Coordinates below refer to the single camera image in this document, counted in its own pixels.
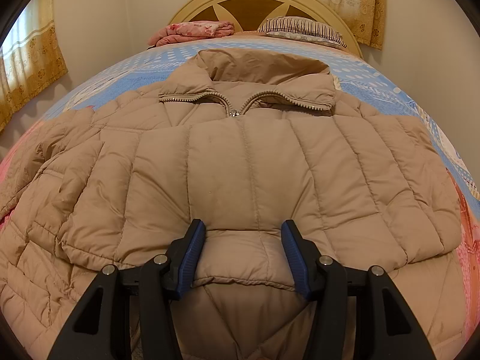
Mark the striped pillow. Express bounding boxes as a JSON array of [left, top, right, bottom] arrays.
[[257, 17, 347, 49]]

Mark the yellow patterned window curtain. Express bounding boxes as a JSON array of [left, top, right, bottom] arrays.
[[218, 0, 387, 50], [0, 0, 69, 136]]

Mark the pink floral folded blanket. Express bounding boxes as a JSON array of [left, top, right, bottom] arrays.
[[147, 20, 235, 47]]

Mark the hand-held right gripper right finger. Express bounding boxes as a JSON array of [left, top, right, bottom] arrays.
[[280, 218, 437, 360]]

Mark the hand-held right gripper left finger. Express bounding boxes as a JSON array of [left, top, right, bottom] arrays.
[[47, 218, 207, 360]]

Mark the tan puffer jacket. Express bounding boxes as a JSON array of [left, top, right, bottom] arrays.
[[0, 47, 463, 360]]

